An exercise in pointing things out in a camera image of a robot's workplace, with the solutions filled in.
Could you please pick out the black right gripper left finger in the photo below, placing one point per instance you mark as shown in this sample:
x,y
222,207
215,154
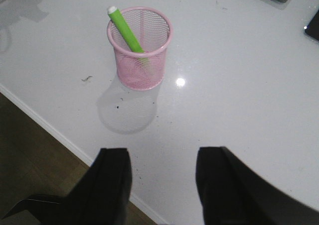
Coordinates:
x,y
99,198

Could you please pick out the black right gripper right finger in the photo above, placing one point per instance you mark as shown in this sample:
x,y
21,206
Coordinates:
x,y
232,194

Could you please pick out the green marker pen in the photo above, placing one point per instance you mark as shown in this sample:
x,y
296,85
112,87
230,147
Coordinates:
x,y
124,29

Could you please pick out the pink mesh pen holder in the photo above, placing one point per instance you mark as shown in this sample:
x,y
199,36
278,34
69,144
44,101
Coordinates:
x,y
153,30

